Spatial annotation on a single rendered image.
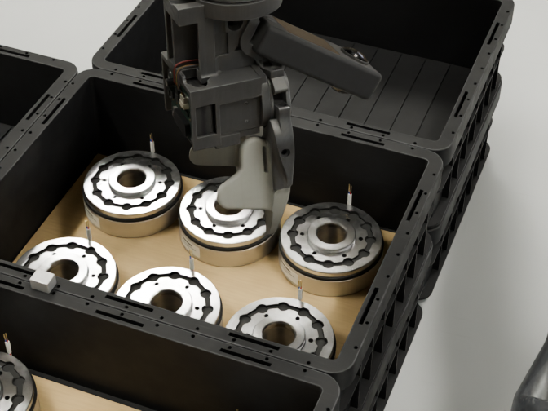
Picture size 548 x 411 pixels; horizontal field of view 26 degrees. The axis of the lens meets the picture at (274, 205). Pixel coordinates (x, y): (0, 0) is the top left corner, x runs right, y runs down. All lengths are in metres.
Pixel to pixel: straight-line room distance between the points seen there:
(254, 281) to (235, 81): 0.33
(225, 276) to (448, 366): 0.27
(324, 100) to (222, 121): 0.49
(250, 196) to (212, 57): 0.12
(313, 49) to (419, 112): 0.48
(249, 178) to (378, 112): 0.46
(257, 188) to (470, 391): 0.42
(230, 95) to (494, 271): 0.57
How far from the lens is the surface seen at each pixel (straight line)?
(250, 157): 0.93
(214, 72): 0.90
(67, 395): 1.09
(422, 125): 1.36
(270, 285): 1.17
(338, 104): 1.39
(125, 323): 1.01
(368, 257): 1.15
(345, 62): 0.93
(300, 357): 0.98
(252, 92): 0.90
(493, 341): 1.31
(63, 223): 1.25
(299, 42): 0.91
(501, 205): 1.47
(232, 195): 0.94
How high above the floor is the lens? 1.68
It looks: 43 degrees down
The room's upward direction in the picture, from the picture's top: straight up
